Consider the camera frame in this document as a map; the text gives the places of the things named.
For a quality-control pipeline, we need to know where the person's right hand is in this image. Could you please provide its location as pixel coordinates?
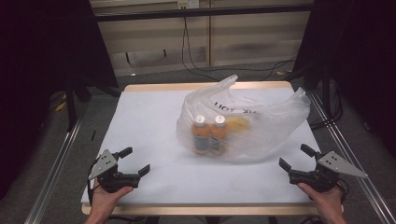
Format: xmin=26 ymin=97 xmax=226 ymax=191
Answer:
xmin=297 ymin=181 xmax=345 ymax=217

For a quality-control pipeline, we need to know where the black stand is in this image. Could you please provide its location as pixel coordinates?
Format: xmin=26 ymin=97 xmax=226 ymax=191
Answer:
xmin=64 ymin=74 xmax=120 ymax=133
xmin=284 ymin=66 xmax=332 ymax=120

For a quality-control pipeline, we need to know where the white table mat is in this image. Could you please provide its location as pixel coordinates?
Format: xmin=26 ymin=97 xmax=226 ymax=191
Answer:
xmin=80 ymin=88 xmax=344 ymax=205

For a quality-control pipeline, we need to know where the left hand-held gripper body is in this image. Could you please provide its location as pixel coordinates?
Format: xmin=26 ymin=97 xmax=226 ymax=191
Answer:
xmin=88 ymin=149 xmax=140 ymax=194

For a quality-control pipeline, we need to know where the orange juice bottle white cap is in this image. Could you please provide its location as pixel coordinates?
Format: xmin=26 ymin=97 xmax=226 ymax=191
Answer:
xmin=190 ymin=115 xmax=210 ymax=157
xmin=208 ymin=115 xmax=228 ymax=155

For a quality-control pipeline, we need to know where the yellow item in bag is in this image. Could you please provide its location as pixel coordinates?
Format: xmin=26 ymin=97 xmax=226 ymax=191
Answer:
xmin=225 ymin=116 xmax=250 ymax=133

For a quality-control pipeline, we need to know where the aluminium floor rail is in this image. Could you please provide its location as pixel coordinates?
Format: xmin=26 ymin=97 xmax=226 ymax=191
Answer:
xmin=23 ymin=106 xmax=90 ymax=224
xmin=306 ymin=90 xmax=396 ymax=224

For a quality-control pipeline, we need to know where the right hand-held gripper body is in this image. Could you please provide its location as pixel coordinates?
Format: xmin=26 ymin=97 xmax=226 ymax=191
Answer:
xmin=289 ymin=151 xmax=368 ymax=193

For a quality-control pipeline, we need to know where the black horizontal bar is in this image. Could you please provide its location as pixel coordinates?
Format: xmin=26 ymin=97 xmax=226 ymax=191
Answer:
xmin=92 ymin=3 xmax=315 ymax=22

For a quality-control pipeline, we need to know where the person's left hand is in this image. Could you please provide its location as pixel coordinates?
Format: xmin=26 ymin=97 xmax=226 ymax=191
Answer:
xmin=88 ymin=185 xmax=134 ymax=219

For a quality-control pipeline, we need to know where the clear plastic bag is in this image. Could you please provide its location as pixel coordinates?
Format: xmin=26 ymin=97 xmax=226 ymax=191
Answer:
xmin=176 ymin=74 xmax=312 ymax=164

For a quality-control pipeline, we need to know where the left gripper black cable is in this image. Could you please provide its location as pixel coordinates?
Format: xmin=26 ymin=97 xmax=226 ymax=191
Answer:
xmin=86 ymin=161 xmax=101 ymax=205

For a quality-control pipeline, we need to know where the black curtain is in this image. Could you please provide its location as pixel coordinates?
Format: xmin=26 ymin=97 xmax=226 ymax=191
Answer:
xmin=0 ymin=0 xmax=119 ymax=200
xmin=292 ymin=0 xmax=396 ymax=157

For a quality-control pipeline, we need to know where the white wall outlet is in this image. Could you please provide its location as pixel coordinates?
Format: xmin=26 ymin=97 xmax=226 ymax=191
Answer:
xmin=177 ymin=0 xmax=200 ymax=9

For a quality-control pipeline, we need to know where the thin black wall cable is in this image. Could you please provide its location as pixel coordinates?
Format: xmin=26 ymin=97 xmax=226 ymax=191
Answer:
xmin=180 ymin=17 xmax=220 ymax=82
xmin=185 ymin=17 xmax=297 ymax=74

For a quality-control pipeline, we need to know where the bundle of black floor cables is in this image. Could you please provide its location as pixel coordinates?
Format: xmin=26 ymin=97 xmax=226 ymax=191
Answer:
xmin=309 ymin=77 xmax=344 ymax=131

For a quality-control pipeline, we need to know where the wooden table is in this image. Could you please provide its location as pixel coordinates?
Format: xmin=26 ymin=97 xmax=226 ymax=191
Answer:
xmin=81 ymin=81 xmax=345 ymax=217

